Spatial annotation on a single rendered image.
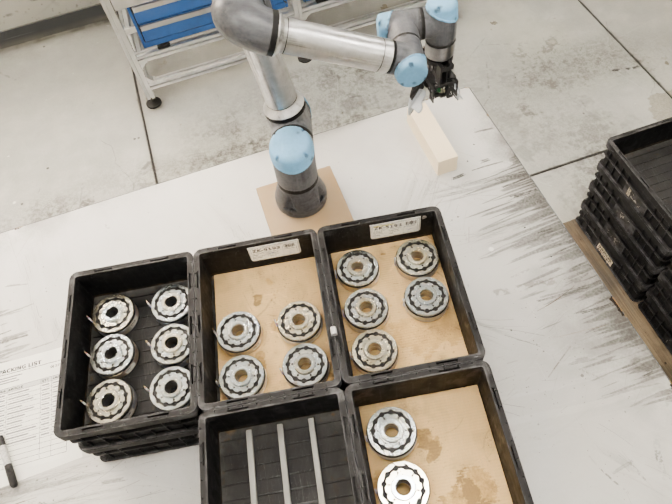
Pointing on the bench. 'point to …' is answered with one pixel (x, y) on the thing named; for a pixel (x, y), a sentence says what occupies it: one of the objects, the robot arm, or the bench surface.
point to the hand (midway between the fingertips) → (432, 106)
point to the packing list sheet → (32, 415)
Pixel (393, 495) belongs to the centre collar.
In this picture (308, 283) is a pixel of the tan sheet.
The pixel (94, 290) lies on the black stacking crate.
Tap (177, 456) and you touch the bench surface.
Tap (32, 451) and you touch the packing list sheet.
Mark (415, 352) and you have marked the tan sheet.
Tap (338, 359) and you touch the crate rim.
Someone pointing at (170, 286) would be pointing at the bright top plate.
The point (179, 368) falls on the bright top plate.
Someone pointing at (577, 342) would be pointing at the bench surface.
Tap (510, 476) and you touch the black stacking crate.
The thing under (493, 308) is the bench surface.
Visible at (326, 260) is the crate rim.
